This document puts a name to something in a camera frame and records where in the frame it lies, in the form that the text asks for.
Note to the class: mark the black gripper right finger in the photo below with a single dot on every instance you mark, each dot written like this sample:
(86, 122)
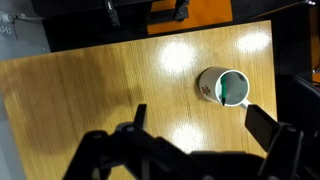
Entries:
(261, 126)

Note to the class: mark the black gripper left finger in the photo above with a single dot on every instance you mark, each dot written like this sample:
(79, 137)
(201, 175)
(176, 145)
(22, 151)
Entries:
(140, 115)

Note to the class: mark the green pen with black tip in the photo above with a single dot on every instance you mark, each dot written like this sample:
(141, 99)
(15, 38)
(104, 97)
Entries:
(223, 90)

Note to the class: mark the white ceramic mug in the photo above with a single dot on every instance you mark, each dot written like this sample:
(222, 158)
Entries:
(228, 87)

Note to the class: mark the orange mat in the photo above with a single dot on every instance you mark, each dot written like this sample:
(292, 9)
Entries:
(201, 13)

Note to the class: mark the grey cabinet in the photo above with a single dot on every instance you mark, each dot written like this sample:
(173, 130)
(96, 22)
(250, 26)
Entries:
(21, 36)

